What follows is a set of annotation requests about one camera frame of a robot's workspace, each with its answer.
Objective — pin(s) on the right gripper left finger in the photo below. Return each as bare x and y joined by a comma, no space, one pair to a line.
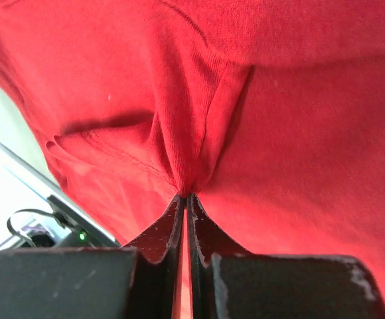
140,280

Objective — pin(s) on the red t-shirt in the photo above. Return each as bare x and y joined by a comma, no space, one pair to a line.
272,112

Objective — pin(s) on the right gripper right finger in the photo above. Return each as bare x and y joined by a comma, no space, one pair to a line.
228,281

